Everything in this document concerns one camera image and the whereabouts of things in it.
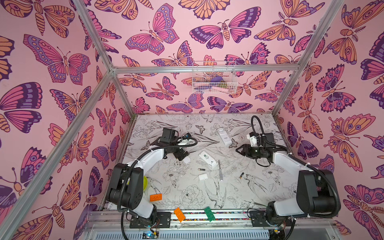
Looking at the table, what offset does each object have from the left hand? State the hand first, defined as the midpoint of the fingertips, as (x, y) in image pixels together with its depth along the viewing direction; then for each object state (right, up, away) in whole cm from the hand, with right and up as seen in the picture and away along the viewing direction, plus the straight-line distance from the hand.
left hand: (184, 145), depth 91 cm
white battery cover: (+1, -10, +5) cm, 11 cm away
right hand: (+33, -2, -1) cm, 34 cm away
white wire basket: (+19, +39, +3) cm, 43 cm away
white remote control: (+14, -9, +4) cm, 17 cm away
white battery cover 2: (+11, -18, -3) cm, 21 cm away
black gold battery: (+34, -18, -3) cm, 38 cm away
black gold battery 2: (+9, -15, +1) cm, 18 cm away
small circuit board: (-16, -42, -18) cm, 48 cm away
